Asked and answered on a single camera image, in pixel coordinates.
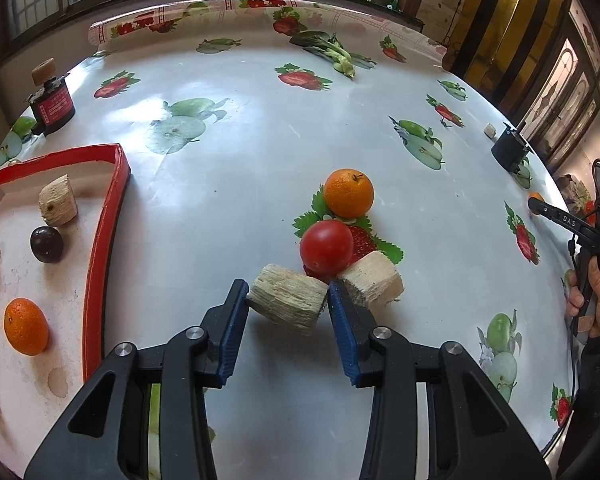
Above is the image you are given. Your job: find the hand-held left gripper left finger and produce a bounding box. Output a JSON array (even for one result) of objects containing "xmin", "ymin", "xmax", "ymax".
[{"xmin": 24, "ymin": 279, "xmax": 251, "ymax": 480}]

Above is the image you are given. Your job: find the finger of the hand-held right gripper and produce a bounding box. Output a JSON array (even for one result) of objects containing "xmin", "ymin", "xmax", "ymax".
[{"xmin": 527, "ymin": 197, "xmax": 600, "ymax": 248}]

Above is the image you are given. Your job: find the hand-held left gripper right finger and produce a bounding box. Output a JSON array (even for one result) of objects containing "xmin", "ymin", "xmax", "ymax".
[{"xmin": 328, "ymin": 280, "xmax": 553, "ymax": 480}]

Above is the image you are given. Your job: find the sugarcane piece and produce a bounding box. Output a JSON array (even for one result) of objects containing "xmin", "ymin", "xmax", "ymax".
[
  {"xmin": 246, "ymin": 263, "xmax": 329, "ymax": 337},
  {"xmin": 341, "ymin": 251, "xmax": 406, "ymax": 308},
  {"xmin": 38, "ymin": 175, "xmax": 79, "ymax": 226}
]

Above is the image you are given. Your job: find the red tray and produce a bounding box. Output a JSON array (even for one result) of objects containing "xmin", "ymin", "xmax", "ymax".
[{"xmin": 0, "ymin": 144, "xmax": 132, "ymax": 471}]

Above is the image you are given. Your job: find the dark plum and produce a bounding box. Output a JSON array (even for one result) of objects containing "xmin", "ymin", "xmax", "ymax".
[{"xmin": 30, "ymin": 226, "xmax": 64, "ymax": 264}]

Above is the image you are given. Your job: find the small orange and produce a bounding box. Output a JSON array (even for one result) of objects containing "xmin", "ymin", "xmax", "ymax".
[{"xmin": 3, "ymin": 298, "xmax": 50, "ymax": 357}]

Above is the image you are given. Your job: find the person's right forearm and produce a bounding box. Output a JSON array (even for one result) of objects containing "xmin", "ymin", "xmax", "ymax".
[{"xmin": 557, "ymin": 330, "xmax": 600, "ymax": 480}]

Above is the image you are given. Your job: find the red tomato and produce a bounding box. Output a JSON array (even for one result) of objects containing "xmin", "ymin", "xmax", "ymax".
[{"xmin": 299, "ymin": 220, "xmax": 355, "ymax": 276}]

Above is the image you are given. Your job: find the fruit print tablecloth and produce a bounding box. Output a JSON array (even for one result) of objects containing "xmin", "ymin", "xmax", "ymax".
[{"xmin": 0, "ymin": 0, "xmax": 581, "ymax": 480}]

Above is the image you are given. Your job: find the gold trimmed door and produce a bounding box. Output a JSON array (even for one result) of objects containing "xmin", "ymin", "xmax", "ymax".
[{"xmin": 450, "ymin": 0, "xmax": 600, "ymax": 171}]

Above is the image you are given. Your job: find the green leafy vegetable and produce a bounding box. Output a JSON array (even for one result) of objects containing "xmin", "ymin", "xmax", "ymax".
[{"xmin": 289, "ymin": 31, "xmax": 357, "ymax": 80}]

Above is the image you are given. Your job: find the red and black can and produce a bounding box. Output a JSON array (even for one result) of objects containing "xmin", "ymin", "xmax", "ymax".
[{"xmin": 24, "ymin": 74, "xmax": 77, "ymax": 137}]

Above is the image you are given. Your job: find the window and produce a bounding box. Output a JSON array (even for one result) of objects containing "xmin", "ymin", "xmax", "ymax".
[{"xmin": 0, "ymin": 0, "xmax": 421, "ymax": 61}]

